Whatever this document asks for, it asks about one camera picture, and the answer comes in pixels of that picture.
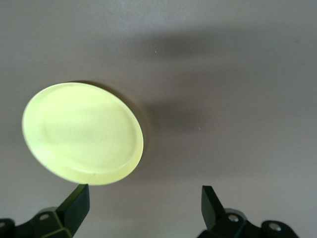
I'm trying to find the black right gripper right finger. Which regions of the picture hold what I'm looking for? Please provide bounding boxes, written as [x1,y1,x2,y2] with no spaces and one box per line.
[199,185,298,238]

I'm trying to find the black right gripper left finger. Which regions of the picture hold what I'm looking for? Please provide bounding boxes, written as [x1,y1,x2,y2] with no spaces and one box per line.
[0,183,90,238]

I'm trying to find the yellow round plate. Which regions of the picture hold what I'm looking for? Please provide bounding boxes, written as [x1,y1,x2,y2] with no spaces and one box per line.
[21,80,145,185]

